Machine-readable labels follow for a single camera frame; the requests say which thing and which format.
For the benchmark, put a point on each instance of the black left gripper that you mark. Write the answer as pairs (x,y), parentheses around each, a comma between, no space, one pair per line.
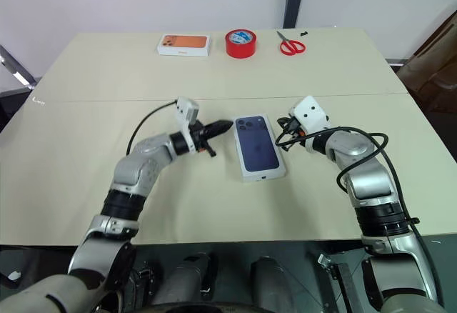
(200,134)

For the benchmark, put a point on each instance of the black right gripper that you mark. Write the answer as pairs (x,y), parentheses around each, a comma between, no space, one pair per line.
(295,130)

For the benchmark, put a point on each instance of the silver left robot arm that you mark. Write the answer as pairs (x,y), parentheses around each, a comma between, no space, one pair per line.
(139,170)

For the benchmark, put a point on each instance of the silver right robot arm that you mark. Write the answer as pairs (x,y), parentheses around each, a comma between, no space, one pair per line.
(367,181)

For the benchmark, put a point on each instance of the white box with orange phone print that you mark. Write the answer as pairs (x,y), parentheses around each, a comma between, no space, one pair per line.
(184,44)

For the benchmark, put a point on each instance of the red tape roll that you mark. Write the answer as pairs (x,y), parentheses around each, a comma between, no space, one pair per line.
(241,48)

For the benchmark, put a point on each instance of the dark rounded shape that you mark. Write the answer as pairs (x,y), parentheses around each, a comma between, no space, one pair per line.
(189,277)

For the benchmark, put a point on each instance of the black equipment under table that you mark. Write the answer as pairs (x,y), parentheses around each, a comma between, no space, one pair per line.
(143,284)

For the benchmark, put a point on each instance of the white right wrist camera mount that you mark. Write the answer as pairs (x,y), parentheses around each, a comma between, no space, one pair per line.
(310,113)

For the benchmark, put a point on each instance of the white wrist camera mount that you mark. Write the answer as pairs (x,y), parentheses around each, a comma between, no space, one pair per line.
(310,113)
(187,109)

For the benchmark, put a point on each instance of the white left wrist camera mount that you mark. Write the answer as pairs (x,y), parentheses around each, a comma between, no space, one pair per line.
(187,109)

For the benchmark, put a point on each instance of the black table leg with bracket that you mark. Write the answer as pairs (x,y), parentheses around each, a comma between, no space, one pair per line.
(339,281)

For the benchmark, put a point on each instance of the metal frame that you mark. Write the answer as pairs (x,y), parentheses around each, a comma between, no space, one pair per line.
(16,71)

